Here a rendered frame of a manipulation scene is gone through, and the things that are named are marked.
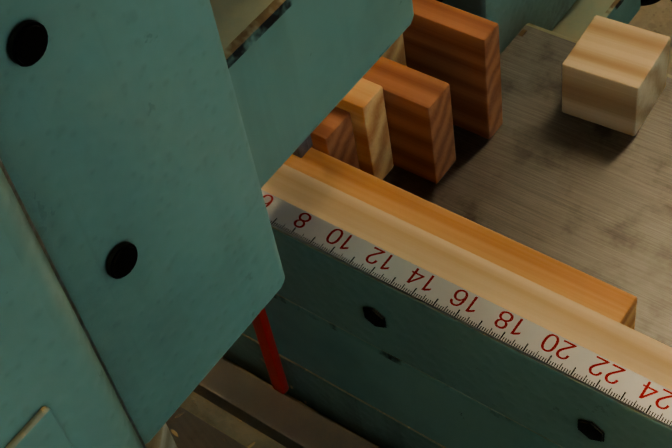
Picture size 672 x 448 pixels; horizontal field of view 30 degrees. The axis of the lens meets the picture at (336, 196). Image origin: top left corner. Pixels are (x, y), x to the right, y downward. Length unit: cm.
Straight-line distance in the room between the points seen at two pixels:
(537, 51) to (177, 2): 35
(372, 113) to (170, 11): 24
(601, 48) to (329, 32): 18
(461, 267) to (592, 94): 14
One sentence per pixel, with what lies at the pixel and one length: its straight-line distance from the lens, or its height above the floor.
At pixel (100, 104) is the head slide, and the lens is 33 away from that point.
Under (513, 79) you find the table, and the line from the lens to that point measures 64.
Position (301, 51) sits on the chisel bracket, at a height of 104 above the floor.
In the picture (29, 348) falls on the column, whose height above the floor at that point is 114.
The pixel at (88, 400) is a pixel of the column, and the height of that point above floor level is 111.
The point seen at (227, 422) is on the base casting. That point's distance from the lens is 66.
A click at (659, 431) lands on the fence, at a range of 47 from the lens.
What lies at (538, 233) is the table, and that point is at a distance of 58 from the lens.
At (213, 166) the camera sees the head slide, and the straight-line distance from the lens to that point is 38.
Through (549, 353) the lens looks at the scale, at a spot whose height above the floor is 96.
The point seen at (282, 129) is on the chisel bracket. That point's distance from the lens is 47.
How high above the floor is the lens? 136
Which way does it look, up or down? 50 degrees down
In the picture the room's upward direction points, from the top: 11 degrees counter-clockwise
